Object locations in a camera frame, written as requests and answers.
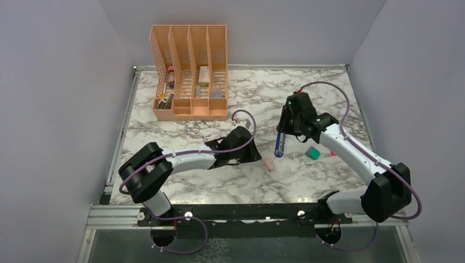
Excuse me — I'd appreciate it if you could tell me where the orange plastic desk organizer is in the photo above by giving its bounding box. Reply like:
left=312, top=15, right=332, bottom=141
left=150, top=25, right=228, bottom=121

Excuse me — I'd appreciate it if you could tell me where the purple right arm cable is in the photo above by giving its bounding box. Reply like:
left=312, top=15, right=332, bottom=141
left=296, top=81, right=423, bottom=253

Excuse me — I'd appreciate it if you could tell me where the green white small box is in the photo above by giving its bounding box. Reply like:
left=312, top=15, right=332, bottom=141
left=198, top=66, right=210, bottom=87

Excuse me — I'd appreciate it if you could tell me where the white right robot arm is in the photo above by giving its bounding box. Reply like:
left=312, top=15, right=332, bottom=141
left=277, top=93, right=412, bottom=223

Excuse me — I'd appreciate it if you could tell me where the black label card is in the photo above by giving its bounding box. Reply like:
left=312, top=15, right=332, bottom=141
left=157, top=93, right=175, bottom=110

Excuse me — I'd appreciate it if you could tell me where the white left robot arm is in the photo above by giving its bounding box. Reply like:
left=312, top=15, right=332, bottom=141
left=118, top=126, right=262, bottom=225

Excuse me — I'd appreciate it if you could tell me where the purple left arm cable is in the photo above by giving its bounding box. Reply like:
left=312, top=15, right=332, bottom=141
left=119, top=109, right=257, bottom=255

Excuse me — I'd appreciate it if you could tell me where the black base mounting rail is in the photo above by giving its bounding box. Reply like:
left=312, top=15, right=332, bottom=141
left=137, top=203, right=352, bottom=239

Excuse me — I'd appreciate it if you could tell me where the clear tape roll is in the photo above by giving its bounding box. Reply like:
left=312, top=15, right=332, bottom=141
left=210, top=89, right=224, bottom=98

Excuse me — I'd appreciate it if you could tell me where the green eraser block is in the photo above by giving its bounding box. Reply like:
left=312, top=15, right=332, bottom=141
left=305, top=146, right=321, bottom=160

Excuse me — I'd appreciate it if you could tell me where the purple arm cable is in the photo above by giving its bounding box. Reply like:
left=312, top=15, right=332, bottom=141
left=119, top=109, right=257, bottom=255
left=296, top=81, right=423, bottom=253

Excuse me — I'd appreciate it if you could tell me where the blue stapler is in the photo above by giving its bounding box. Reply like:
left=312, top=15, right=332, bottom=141
left=274, top=132, right=285, bottom=158

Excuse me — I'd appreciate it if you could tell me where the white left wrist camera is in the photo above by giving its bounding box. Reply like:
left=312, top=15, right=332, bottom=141
left=241, top=119, right=252, bottom=129

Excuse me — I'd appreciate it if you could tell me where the red white staple box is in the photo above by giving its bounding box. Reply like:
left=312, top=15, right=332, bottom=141
left=203, top=132, right=221, bottom=142

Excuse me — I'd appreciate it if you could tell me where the pink glue stick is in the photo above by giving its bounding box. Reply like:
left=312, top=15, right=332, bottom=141
left=167, top=66, right=175, bottom=89

